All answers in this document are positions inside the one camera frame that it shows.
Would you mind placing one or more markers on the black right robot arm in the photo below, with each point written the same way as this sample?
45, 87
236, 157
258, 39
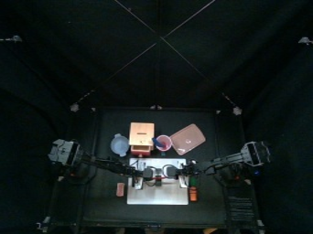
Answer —
227, 159

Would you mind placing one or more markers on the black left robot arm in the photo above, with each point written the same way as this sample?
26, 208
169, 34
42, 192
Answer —
101, 164

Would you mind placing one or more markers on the dark green toy sushi piece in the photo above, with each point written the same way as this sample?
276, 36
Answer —
157, 181

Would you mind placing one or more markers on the pink rectangular plate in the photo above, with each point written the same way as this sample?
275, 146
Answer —
187, 139

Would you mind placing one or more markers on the pink cup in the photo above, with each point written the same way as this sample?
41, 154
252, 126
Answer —
164, 144

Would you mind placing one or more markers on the blue utensil in cup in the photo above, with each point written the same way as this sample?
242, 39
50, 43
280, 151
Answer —
156, 142

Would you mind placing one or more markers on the orange toy piece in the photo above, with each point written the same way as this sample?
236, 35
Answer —
192, 194

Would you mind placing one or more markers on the pink toy block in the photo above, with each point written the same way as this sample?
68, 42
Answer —
120, 189

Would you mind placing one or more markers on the light blue bowl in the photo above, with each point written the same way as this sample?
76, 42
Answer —
119, 145

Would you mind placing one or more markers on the wooden box with red drawer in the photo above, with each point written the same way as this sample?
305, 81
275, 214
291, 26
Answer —
141, 137

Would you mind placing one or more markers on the white printed label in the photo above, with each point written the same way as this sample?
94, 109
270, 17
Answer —
240, 208

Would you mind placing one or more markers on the grey metal frame bracket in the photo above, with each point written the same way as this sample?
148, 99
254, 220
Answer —
155, 107
236, 110
305, 40
73, 107

